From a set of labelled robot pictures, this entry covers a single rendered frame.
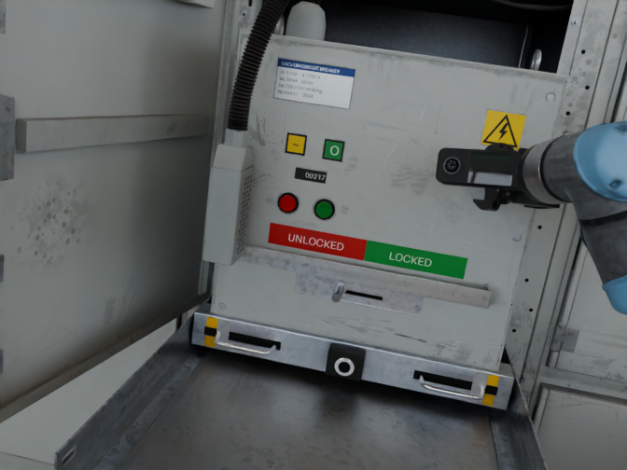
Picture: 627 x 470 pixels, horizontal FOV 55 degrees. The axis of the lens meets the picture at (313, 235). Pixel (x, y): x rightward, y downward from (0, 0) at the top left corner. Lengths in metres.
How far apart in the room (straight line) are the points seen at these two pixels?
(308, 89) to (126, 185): 0.34
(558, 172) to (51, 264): 0.69
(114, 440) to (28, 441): 0.85
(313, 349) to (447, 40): 1.22
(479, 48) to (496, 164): 1.23
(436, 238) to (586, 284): 0.41
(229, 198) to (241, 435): 0.34
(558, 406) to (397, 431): 0.49
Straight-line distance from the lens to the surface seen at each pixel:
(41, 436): 1.69
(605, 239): 0.66
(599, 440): 1.43
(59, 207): 0.94
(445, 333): 1.02
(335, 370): 1.02
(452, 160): 0.79
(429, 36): 1.99
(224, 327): 1.05
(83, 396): 1.57
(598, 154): 0.62
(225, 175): 0.88
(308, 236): 0.98
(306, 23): 0.99
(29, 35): 0.86
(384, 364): 1.03
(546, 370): 1.36
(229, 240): 0.90
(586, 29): 1.24
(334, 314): 1.01
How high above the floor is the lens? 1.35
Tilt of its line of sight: 15 degrees down
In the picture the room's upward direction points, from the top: 8 degrees clockwise
